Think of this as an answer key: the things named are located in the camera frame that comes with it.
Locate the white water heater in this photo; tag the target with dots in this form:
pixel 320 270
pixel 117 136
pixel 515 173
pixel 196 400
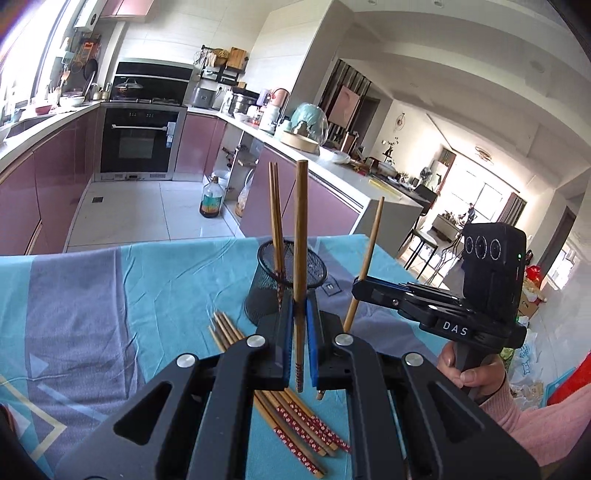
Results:
pixel 87 14

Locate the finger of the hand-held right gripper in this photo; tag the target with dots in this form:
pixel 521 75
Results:
pixel 392 297
pixel 436 297

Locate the person's right forearm pink sleeve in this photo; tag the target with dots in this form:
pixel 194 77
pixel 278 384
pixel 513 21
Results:
pixel 531 429

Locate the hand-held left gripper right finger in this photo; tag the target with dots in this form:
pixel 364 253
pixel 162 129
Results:
pixel 314 344

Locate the bunch of brown chopsticks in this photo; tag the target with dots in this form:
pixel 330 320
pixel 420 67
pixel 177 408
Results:
pixel 295 415

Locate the teal and grey tablecloth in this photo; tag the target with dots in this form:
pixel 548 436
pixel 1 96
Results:
pixel 161 286

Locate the cooking pot with glass lid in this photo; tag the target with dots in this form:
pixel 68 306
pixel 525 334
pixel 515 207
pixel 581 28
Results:
pixel 129 87

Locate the red object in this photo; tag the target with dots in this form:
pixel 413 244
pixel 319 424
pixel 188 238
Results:
pixel 570 383

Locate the stainless steel stockpot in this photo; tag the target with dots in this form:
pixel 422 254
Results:
pixel 242 104

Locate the dining chair green seat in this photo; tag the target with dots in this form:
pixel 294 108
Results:
pixel 422 240

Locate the round wall clock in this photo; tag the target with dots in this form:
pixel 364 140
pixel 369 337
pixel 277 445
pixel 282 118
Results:
pixel 400 123

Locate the pink framed wall painting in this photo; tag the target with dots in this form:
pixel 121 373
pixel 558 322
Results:
pixel 347 105

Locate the black built-in oven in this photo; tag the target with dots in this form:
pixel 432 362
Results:
pixel 138 138

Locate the black mesh utensil cup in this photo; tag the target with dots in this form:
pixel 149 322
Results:
pixel 263 286

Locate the teal glass dome cover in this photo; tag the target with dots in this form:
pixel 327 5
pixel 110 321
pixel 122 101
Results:
pixel 309 117

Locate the hanging black frying pan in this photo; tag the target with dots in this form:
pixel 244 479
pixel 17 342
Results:
pixel 90 69

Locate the pink kitchen base cabinets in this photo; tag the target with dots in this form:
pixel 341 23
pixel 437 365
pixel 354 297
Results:
pixel 60 175

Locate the round bamboo steamer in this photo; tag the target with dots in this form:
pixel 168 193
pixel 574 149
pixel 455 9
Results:
pixel 300 142

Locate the black wall shelf rack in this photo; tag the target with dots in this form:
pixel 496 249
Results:
pixel 221 69

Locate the black range hood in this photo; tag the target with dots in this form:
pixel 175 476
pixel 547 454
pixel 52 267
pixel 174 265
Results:
pixel 157 76

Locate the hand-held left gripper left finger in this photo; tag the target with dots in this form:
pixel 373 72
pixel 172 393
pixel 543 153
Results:
pixel 287 344

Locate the large oil bottle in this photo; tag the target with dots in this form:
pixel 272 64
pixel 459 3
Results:
pixel 211 196

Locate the wooden chopstick red patterned end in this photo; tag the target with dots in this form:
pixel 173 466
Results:
pixel 274 212
pixel 369 249
pixel 301 230
pixel 278 212

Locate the silver rice cooker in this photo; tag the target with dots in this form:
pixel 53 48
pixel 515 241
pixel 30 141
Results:
pixel 203 97

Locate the person's right hand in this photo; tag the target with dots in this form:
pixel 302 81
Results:
pixel 485 381

